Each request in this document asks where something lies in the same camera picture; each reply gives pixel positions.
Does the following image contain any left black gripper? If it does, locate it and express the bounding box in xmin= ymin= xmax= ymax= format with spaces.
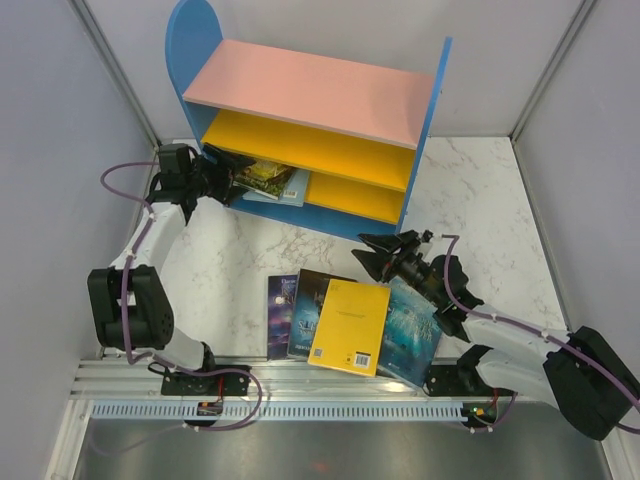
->
xmin=185 ymin=144 xmax=255 ymax=208

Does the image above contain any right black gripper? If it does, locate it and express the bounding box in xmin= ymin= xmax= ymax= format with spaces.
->
xmin=350 ymin=228 xmax=442 ymax=306

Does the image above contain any green forest cover book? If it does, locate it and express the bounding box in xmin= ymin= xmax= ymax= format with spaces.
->
xmin=234 ymin=160 xmax=296 ymax=200

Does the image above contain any light blue book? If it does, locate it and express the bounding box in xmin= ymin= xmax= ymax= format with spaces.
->
xmin=243 ymin=169 xmax=310 ymax=207

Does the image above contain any yellow book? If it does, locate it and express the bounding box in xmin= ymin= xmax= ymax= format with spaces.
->
xmin=307 ymin=279 xmax=391 ymax=377

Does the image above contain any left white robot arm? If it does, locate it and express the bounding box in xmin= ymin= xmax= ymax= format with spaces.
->
xmin=87 ymin=143 xmax=254 ymax=395

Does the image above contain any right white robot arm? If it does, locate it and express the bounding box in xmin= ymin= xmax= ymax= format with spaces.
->
xmin=352 ymin=230 xmax=639 ymax=440

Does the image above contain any blue ocean cover book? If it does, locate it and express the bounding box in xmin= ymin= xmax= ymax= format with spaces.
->
xmin=378 ymin=277 xmax=442 ymax=388

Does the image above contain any dark blue starry book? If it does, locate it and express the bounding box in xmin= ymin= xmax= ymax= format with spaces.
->
xmin=287 ymin=269 xmax=350 ymax=358

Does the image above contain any purple Robinson Crusoe book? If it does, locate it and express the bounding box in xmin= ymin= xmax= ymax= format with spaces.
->
xmin=267 ymin=274 xmax=298 ymax=360

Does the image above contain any blue pink yellow bookshelf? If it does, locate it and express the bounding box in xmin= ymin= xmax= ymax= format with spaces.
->
xmin=165 ymin=1 xmax=451 ymax=239

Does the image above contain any left aluminium corner post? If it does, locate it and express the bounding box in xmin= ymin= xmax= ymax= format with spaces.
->
xmin=68 ymin=0 xmax=162 ymax=149

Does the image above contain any aluminium corner post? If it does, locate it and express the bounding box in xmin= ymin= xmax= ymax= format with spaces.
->
xmin=509 ymin=0 xmax=599 ymax=145
xmin=68 ymin=0 xmax=162 ymax=149

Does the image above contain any aluminium mounting rail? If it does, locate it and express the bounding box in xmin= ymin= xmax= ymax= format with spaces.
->
xmin=69 ymin=352 xmax=616 ymax=401

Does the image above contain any white slotted cable duct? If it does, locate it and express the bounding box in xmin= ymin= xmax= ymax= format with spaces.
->
xmin=91 ymin=398 xmax=467 ymax=422

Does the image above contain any right aluminium corner post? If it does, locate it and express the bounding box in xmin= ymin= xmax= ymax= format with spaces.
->
xmin=509 ymin=0 xmax=599 ymax=145

